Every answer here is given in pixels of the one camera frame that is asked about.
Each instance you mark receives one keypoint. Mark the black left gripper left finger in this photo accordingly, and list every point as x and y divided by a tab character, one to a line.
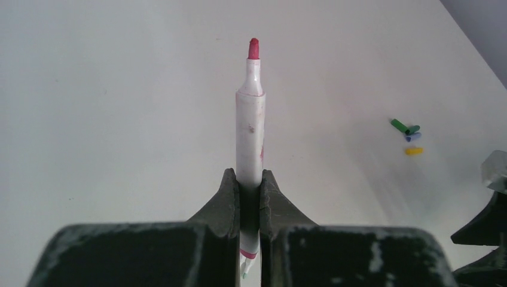
201	251

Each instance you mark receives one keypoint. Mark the yellow pen cap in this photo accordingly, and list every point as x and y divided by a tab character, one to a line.
414	151

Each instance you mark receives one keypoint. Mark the light green pen cap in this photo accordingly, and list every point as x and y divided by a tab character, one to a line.
399	126

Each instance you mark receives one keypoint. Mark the white pink marker pen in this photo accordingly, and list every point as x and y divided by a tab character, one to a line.
250	134

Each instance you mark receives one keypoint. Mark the blue pen cap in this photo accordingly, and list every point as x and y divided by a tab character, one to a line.
413	137

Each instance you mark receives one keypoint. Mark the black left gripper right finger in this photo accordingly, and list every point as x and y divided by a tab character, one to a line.
298	252

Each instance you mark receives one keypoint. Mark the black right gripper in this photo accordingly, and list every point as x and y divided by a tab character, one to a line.
488	228

